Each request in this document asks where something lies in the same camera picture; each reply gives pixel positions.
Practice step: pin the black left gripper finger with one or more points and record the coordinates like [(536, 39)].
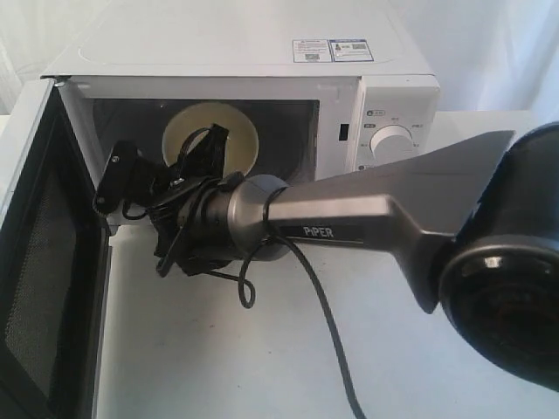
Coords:
[(206, 151)]

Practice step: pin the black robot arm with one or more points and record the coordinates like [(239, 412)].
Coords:
[(473, 228)]

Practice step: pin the blue warning sticker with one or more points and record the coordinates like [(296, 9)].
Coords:
[(331, 51)]

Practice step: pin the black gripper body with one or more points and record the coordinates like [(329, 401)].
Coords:
[(191, 222)]

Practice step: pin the upper white control knob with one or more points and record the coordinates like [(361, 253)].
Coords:
[(391, 142)]

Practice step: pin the white microwave oven body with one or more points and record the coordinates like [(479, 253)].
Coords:
[(314, 120)]

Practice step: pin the cream ceramic bowl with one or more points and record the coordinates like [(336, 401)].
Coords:
[(241, 148)]

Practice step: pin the white microwave door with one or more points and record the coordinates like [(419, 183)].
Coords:
[(54, 259)]

